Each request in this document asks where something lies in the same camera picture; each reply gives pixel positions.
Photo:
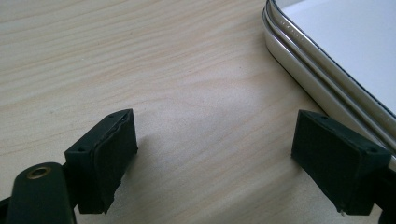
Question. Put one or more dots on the square metal tray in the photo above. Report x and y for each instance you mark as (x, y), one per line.
(348, 40)
(295, 70)

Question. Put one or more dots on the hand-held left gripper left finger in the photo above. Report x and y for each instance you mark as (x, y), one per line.
(102, 165)

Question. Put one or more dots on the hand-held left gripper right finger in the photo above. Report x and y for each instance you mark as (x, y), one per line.
(336, 165)

